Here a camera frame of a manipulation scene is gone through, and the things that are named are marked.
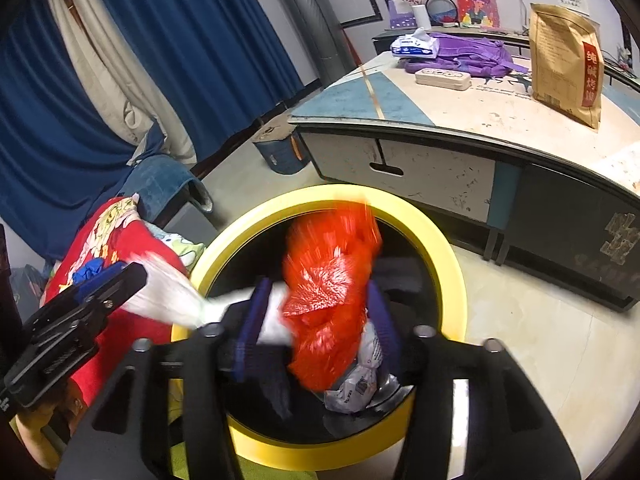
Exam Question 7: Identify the red plastic bag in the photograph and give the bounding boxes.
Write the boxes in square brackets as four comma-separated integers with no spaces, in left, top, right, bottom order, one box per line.
[281,202,385,393]

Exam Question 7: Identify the white blue tissue pack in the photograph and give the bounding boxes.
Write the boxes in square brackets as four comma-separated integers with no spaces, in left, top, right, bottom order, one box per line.
[390,27,441,60]

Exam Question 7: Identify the purple backpack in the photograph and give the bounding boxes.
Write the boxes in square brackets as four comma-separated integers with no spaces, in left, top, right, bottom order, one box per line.
[404,31,531,79]

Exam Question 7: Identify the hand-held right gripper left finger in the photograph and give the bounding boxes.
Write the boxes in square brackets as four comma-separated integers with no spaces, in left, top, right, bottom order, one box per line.
[55,277,296,480]

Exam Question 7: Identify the colourful portrait painting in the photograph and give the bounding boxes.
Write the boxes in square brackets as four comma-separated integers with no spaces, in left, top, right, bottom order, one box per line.
[456,0,496,29]

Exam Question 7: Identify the green cartoon print cloth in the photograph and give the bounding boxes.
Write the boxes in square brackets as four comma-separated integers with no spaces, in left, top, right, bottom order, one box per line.
[149,225,207,268]

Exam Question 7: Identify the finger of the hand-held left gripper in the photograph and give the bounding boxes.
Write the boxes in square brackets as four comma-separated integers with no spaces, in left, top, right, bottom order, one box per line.
[59,261,149,313]

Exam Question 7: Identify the purple box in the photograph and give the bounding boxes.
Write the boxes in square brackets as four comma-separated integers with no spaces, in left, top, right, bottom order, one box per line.
[387,0,417,30]

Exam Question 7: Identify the brown paper food bag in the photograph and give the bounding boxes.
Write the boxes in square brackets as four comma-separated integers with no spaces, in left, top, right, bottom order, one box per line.
[529,2,604,132]

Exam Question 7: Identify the grey plastic wrapper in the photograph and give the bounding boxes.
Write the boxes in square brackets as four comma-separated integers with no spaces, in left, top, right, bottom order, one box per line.
[324,322,401,413]

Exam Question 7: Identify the beige curtain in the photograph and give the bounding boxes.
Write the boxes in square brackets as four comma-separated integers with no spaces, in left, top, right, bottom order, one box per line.
[42,0,198,166]

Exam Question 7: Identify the blue curtain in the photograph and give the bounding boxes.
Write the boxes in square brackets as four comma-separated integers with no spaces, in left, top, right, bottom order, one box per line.
[0,0,168,261]
[85,0,307,161]

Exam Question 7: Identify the person's left hand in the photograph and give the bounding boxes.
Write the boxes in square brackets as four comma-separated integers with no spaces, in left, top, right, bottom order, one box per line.
[10,402,66,468]

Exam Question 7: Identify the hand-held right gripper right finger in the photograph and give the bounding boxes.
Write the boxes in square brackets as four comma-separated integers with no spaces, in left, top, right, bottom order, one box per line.
[367,280,583,480]

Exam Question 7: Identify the worn white blue cabinet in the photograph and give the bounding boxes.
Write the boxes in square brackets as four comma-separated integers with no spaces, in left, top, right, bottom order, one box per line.
[289,30,640,312]

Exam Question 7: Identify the grey metal pipe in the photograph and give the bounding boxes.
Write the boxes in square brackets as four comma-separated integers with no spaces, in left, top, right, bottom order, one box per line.
[260,0,362,80]

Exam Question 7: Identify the white power strip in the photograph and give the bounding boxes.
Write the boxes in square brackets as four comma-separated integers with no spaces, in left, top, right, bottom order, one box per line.
[414,67,473,92]

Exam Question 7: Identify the red floral blanket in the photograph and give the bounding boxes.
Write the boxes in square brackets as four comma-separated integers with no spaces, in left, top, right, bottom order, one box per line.
[42,195,201,411]

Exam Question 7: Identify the small blue box stool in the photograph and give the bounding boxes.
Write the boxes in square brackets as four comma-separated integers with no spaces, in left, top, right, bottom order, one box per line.
[251,112,313,176]

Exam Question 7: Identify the yellow round trash bin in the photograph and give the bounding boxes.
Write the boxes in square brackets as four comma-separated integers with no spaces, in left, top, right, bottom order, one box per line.
[170,184,468,472]

